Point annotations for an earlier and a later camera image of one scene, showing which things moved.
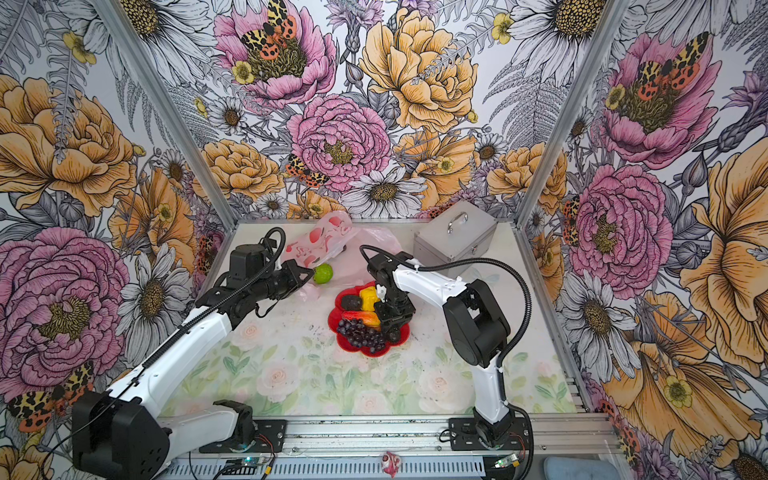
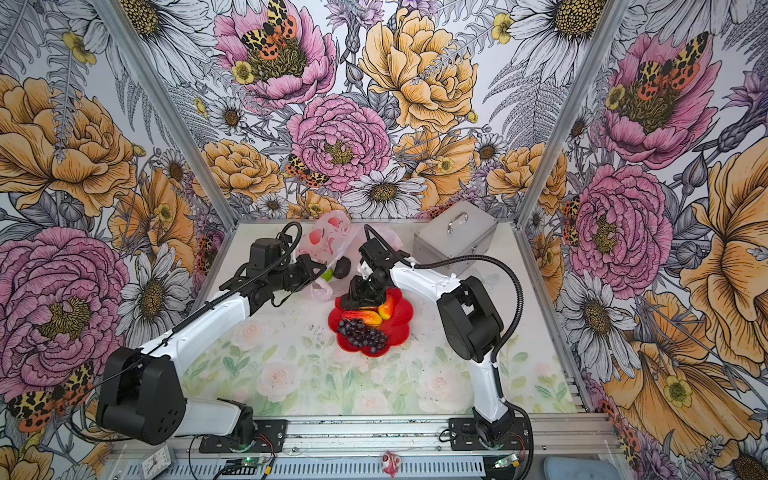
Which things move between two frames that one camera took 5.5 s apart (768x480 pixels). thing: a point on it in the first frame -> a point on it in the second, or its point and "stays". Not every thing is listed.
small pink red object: (390, 463) stays
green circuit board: (507, 461) stays
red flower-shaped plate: (336, 315) stays
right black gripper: (386, 319) -> (356, 288)
